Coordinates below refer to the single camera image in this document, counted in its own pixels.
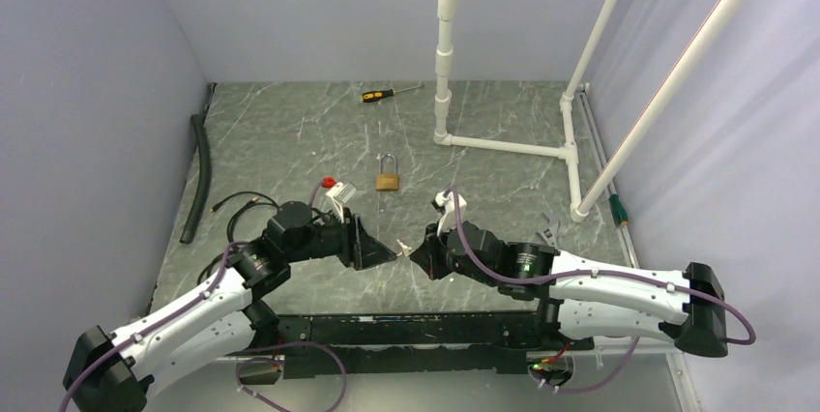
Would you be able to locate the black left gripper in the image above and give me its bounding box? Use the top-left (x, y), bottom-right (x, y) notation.
top-left (286, 207), bottom-right (395, 270)

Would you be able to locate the silver key bunch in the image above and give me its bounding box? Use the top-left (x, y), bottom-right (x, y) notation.
top-left (396, 239), bottom-right (414, 258)

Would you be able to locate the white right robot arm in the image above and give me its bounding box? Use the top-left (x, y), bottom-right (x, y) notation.
top-left (409, 222), bottom-right (728, 358)

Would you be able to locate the brass padlock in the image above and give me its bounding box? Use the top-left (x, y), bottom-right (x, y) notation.
top-left (374, 153), bottom-right (400, 192)

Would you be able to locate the yellow black screwdriver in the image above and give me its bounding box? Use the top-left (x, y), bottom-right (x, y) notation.
top-left (360, 83), bottom-right (425, 103)

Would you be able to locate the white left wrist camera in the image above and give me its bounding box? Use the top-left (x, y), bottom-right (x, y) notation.
top-left (320, 176), bottom-right (358, 220)

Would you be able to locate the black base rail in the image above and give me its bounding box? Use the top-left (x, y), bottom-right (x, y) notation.
top-left (250, 309), bottom-right (595, 379)

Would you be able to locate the black loose cable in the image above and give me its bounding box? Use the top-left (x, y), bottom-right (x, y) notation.
top-left (194, 190), bottom-right (283, 285)

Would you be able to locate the black corrugated hose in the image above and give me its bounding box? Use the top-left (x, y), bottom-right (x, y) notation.
top-left (178, 113), bottom-right (214, 246)

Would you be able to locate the green handle screwdriver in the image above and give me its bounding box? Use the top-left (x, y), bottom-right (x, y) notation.
top-left (608, 193), bottom-right (629, 226)

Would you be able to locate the white pvc pipe frame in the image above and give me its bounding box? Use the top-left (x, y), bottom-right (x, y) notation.
top-left (432, 0), bottom-right (745, 222)

